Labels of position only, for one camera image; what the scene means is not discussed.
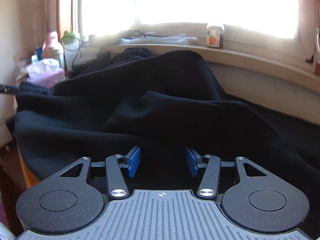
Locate black Nike sweatpants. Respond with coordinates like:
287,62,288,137
14,47,320,238

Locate pink tissue pack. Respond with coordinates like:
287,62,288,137
26,59,66,88

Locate blue cap bottle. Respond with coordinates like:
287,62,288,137
35,46,44,61

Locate pink thermos jug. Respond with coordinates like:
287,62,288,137
43,31,60,58

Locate green lid plastic container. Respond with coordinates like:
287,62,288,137
61,30,80,71

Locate clear plastic bag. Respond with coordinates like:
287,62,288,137
119,33,198,46

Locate small orange picture carton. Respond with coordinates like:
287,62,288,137
206,26,224,48

